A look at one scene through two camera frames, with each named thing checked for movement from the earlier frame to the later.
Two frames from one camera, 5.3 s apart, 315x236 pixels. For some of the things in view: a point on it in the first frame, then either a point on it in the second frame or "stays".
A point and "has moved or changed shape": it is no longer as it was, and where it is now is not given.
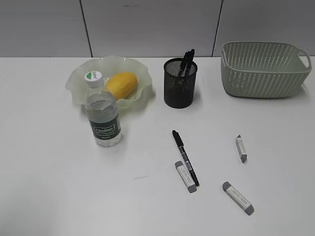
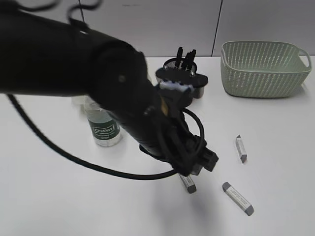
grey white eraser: x=238 y=198 stays
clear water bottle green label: x=103 y=110 stays
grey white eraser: x=241 y=149 stays
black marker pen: x=180 y=144 has moved or changed shape
